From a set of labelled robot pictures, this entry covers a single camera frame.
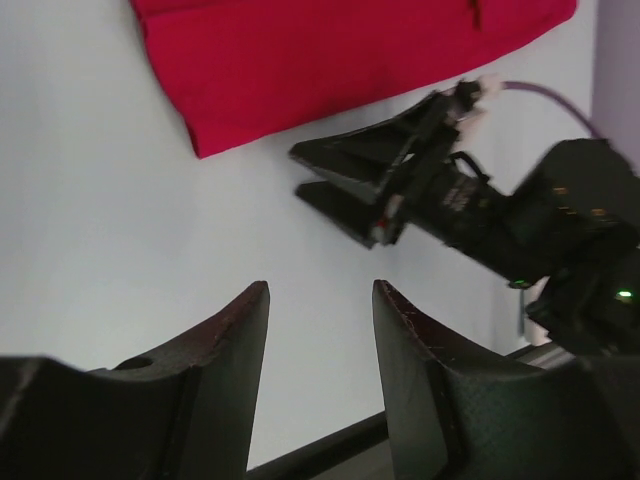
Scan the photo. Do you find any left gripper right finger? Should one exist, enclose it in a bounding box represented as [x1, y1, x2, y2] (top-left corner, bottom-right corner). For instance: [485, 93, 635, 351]
[372, 280, 639, 479]

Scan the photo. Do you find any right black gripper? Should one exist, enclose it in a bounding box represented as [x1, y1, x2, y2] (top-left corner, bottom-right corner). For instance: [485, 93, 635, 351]
[289, 82, 510, 260]

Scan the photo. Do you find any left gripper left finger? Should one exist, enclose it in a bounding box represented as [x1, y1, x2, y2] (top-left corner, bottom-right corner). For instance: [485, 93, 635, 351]
[1, 281, 270, 479]

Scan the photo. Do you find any crimson red t shirt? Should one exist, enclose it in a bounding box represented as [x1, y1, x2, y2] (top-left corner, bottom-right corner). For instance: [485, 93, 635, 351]
[132, 0, 577, 159]

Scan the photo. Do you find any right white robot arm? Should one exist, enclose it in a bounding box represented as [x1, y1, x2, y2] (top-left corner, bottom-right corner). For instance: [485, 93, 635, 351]
[289, 76, 639, 355]

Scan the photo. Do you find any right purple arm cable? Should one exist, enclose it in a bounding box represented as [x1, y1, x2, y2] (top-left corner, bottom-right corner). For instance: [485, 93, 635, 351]
[497, 79, 609, 141]

